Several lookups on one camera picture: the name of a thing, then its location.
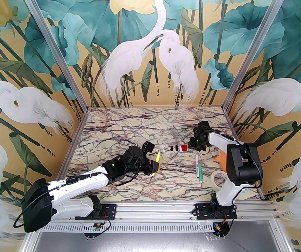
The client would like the white masking tape roll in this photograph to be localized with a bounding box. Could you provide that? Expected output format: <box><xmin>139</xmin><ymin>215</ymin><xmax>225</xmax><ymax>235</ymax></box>
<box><xmin>209</xmin><ymin>171</ymin><xmax>228</xmax><ymax>192</ymax></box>

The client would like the orange round sponge ball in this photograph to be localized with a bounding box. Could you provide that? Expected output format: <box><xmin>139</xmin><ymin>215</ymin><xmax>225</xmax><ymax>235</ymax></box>
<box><xmin>215</xmin><ymin>150</ymin><xmax>228</xmax><ymax>165</ymax></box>

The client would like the clear plastic bag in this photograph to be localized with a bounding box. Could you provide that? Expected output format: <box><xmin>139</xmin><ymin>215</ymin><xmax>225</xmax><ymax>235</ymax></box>
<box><xmin>204</xmin><ymin>231</ymin><xmax>220</xmax><ymax>243</ymax></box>

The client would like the white perforated cable tray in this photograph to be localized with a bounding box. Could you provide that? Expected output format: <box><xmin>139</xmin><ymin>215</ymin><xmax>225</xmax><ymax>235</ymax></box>
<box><xmin>35</xmin><ymin>221</ymin><xmax>248</xmax><ymax>233</ymax></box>

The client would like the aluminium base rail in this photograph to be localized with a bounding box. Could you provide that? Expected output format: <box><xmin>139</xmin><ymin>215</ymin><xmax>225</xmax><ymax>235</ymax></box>
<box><xmin>39</xmin><ymin>203</ymin><xmax>281</xmax><ymax>221</ymax></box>

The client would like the yellow highlighter pen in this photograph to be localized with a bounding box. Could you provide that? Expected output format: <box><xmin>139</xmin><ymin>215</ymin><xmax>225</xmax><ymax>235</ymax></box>
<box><xmin>152</xmin><ymin>152</ymin><xmax>162</xmax><ymax>176</ymax></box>

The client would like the aluminium corner post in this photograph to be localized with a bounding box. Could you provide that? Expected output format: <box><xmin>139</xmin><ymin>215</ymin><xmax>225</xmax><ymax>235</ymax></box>
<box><xmin>223</xmin><ymin>0</ymin><xmax>294</xmax><ymax>111</ymax></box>
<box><xmin>18</xmin><ymin>0</ymin><xmax>90</xmax><ymax>109</ymax></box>

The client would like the grey metal panel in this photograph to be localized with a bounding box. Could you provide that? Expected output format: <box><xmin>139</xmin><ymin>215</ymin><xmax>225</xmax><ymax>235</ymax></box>
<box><xmin>22</xmin><ymin>231</ymin><xmax>290</xmax><ymax>252</ymax></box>

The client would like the green highlighter pen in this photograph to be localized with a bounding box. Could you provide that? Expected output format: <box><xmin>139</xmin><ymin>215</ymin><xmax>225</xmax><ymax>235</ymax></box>
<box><xmin>195</xmin><ymin>155</ymin><xmax>202</xmax><ymax>184</ymax></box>

